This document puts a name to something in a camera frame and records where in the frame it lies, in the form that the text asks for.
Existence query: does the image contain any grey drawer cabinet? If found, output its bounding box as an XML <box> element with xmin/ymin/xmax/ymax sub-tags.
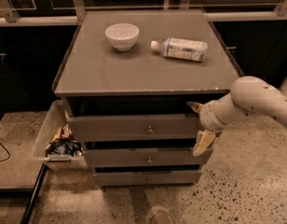
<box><xmin>54</xmin><ymin>10</ymin><xmax>243</xmax><ymax>175</ymax></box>

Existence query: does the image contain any clear plastic water bottle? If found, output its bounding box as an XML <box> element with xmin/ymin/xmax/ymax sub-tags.
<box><xmin>150</xmin><ymin>37</ymin><xmax>208</xmax><ymax>63</ymax></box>

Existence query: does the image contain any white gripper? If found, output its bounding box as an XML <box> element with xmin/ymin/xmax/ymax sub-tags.
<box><xmin>186</xmin><ymin>101</ymin><xmax>226</xmax><ymax>157</ymax></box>

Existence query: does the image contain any metal railing frame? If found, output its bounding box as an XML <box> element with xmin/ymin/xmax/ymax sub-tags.
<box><xmin>0</xmin><ymin>0</ymin><xmax>287</xmax><ymax>26</ymax></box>

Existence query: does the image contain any blue snack bag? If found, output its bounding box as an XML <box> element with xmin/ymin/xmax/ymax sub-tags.
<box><xmin>46</xmin><ymin>140</ymin><xmax>82</xmax><ymax>157</ymax></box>

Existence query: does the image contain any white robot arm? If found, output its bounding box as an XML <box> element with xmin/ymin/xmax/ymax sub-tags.
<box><xmin>186</xmin><ymin>76</ymin><xmax>287</xmax><ymax>157</ymax></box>

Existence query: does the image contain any grey drawer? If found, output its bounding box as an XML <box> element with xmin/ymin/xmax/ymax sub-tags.
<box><xmin>84</xmin><ymin>147</ymin><xmax>212</xmax><ymax>167</ymax></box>
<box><xmin>67</xmin><ymin>114</ymin><xmax>202</xmax><ymax>142</ymax></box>
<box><xmin>94</xmin><ymin>170</ymin><xmax>202</xmax><ymax>186</ymax></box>

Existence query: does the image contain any black floor cable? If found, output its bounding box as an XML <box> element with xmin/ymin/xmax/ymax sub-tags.
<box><xmin>0</xmin><ymin>136</ymin><xmax>11</xmax><ymax>163</ymax></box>

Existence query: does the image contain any clear plastic storage bin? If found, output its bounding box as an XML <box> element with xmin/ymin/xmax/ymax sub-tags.
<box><xmin>33</xmin><ymin>100</ymin><xmax>88</xmax><ymax>171</ymax></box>

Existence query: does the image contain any grey middle drawer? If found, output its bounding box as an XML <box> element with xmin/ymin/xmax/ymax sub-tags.
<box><xmin>84</xmin><ymin>147</ymin><xmax>212</xmax><ymax>167</ymax></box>

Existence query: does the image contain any grey bottom drawer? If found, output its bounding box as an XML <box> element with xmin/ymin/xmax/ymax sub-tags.
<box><xmin>94</xmin><ymin>170</ymin><xmax>202</xmax><ymax>186</ymax></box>

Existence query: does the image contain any grey top drawer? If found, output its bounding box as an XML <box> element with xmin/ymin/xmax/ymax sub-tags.
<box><xmin>67</xmin><ymin>114</ymin><xmax>202</xmax><ymax>142</ymax></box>

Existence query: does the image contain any white ceramic bowl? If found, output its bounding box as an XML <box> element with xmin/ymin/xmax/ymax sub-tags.
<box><xmin>104</xmin><ymin>23</ymin><xmax>140</xmax><ymax>51</ymax></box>

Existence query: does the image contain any brown snack bag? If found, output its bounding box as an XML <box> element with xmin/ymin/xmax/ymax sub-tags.
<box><xmin>52</xmin><ymin>124</ymin><xmax>74</xmax><ymax>142</ymax></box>

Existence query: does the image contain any silver soda can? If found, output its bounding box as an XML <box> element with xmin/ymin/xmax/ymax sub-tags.
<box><xmin>74</xmin><ymin>150</ymin><xmax>83</xmax><ymax>157</ymax></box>

